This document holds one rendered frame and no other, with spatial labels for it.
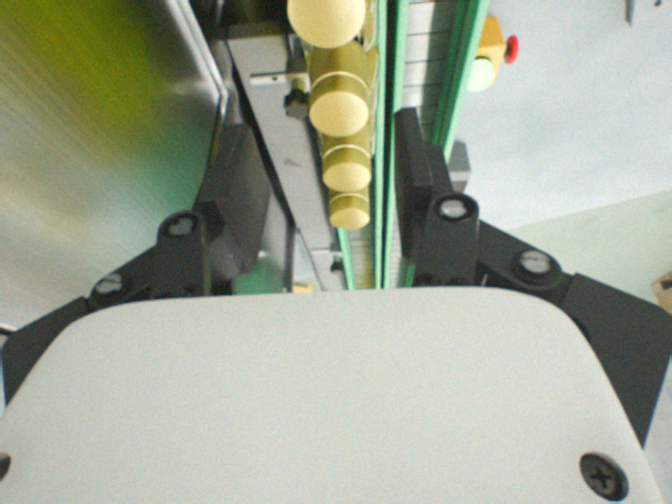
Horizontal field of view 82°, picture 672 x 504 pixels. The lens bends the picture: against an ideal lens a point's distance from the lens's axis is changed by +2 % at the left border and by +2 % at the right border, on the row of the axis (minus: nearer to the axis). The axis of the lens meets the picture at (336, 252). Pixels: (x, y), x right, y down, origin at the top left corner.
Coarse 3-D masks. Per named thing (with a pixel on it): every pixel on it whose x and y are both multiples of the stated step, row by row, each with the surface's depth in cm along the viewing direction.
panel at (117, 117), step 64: (0, 0) 15; (64, 0) 19; (128, 0) 24; (192, 0) 32; (0, 64) 15; (64, 64) 18; (128, 64) 23; (192, 64) 32; (0, 128) 15; (64, 128) 18; (128, 128) 23; (192, 128) 32; (0, 192) 15; (64, 192) 18; (128, 192) 23; (192, 192) 31; (0, 256) 15; (64, 256) 18; (128, 256) 22; (0, 320) 15; (0, 384) 14
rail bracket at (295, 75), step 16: (288, 32) 45; (288, 64) 42; (304, 64) 42; (256, 80) 43; (272, 80) 43; (288, 80) 42; (304, 80) 42; (288, 96) 41; (304, 96) 40; (288, 112) 41; (304, 112) 41
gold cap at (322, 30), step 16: (288, 0) 16; (304, 0) 16; (320, 0) 16; (336, 0) 16; (352, 0) 16; (288, 16) 17; (304, 16) 16; (320, 16) 16; (336, 16) 16; (352, 16) 16; (304, 32) 17; (320, 32) 17; (336, 32) 17; (352, 32) 17
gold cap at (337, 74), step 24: (336, 48) 21; (360, 48) 22; (312, 72) 22; (336, 72) 21; (360, 72) 21; (312, 96) 21; (336, 96) 20; (360, 96) 20; (312, 120) 22; (336, 120) 22; (360, 120) 22
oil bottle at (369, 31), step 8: (368, 0) 23; (376, 0) 24; (368, 8) 23; (376, 8) 24; (368, 16) 24; (376, 16) 25; (368, 24) 24; (376, 24) 25; (368, 32) 25; (376, 32) 25; (304, 40) 25; (368, 40) 25; (376, 40) 26; (304, 48) 26; (312, 48) 26; (368, 48) 26
